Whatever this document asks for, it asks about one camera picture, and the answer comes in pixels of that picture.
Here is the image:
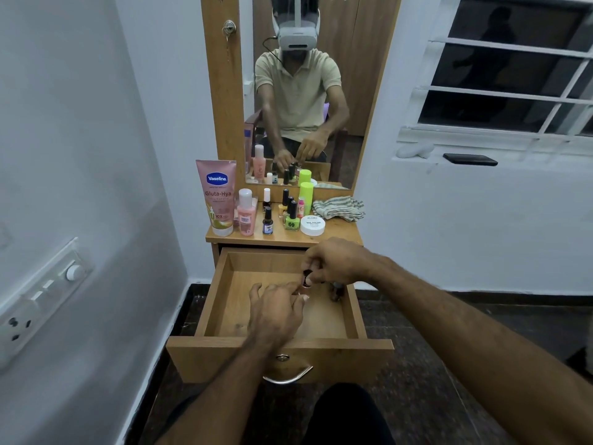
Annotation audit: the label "striped green white cloth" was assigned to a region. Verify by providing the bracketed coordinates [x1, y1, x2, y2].
[312, 195, 366, 223]

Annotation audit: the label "pink lotion tube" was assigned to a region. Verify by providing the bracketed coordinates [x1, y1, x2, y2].
[195, 159, 238, 238]

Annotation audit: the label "person's right hand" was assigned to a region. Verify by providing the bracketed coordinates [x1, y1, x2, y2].
[301, 237, 379, 287]

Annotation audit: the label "person's left hand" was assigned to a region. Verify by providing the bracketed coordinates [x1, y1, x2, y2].
[248, 281, 310, 350]

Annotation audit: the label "black phone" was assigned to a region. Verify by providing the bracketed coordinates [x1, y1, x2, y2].
[442, 153, 499, 167]

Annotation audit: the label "dark wooden furniture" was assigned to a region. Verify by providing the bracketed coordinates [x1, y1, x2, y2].
[565, 336, 593, 384]

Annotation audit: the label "person's right forearm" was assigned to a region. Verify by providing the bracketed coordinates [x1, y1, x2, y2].
[366, 256, 593, 445]

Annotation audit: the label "pink bottle white cap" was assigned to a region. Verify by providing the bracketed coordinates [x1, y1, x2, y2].
[236, 188, 256, 237]

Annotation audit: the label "white object on sill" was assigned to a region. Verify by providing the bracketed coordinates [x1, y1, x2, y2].
[396, 143, 435, 159]

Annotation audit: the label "white framed window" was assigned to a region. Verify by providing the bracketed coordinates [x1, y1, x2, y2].
[397, 0, 593, 155]

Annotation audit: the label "clear box of pink tubes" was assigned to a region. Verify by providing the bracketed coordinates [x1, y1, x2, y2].
[233, 197, 259, 227]

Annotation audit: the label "person's legs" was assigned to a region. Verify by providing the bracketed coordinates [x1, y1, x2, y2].
[157, 382, 397, 445]

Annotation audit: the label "neon green tube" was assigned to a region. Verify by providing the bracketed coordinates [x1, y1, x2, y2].
[298, 182, 315, 216]

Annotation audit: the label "wooden dressing table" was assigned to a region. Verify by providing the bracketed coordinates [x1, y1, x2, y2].
[200, 0, 404, 269]

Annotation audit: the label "wooden drawer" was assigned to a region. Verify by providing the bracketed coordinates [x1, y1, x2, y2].
[166, 247, 395, 384]

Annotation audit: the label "white wall switch board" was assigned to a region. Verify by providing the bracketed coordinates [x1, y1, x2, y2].
[0, 237, 93, 371]

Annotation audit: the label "round white jar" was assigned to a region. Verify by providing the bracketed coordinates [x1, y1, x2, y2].
[300, 215, 327, 237]

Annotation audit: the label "person's left forearm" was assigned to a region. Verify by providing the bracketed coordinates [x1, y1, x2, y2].
[155, 340, 279, 445]

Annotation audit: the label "dressing table mirror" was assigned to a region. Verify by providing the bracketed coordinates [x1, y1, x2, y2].
[244, 0, 395, 190]

